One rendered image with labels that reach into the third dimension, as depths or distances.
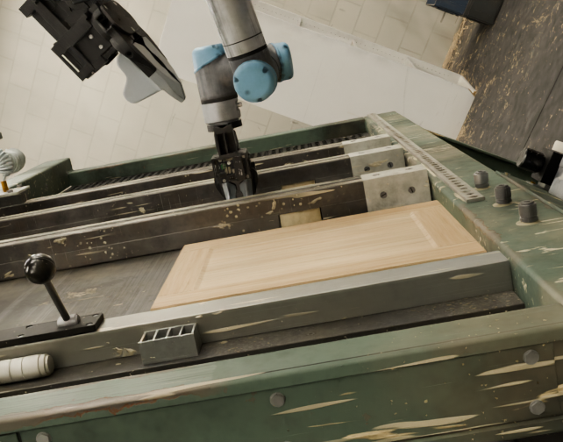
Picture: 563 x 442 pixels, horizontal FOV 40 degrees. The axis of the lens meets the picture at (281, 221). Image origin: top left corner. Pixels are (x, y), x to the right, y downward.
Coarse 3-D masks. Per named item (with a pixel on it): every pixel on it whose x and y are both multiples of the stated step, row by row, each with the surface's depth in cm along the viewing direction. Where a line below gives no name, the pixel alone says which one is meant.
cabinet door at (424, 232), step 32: (320, 224) 145; (352, 224) 141; (384, 224) 137; (416, 224) 133; (448, 224) 128; (192, 256) 139; (224, 256) 136; (256, 256) 132; (288, 256) 128; (320, 256) 124; (352, 256) 121; (384, 256) 118; (416, 256) 113; (448, 256) 111; (192, 288) 119; (224, 288) 116; (256, 288) 113
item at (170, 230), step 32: (288, 192) 153; (320, 192) 151; (352, 192) 151; (384, 192) 151; (416, 192) 151; (96, 224) 158; (128, 224) 153; (160, 224) 153; (192, 224) 153; (224, 224) 153; (256, 224) 153; (0, 256) 155; (64, 256) 154; (96, 256) 154; (128, 256) 154
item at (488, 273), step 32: (480, 256) 101; (288, 288) 103; (320, 288) 100; (352, 288) 98; (384, 288) 98; (416, 288) 98; (448, 288) 98; (480, 288) 98; (512, 288) 98; (128, 320) 102; (160, 320) 100; (192, 320) 99; (224, 320) 99; (256, 320) 99; (288, 320) 99; (320, 320) 99; (0, 352) 101; (32, 352) 100; (64, 352) 100; (96, 352) 100; (128, 352) 100
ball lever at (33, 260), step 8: (32, 256) 94; (40, 256) 94; (48, 256) 95; (32, 264) 94; (40, 264) 94; (48, 264) 94; (24, 272) 95; (32, 272) 93; (40, 272) 94; (48, 272) 94; (32, 280) 94; (40, 280) 94; (48, 280) 95; (48, 288) 97; (56, 296) 98; (56, 304) 99; (64, 312) 100; (64, 320) 101; (72, 320) 101
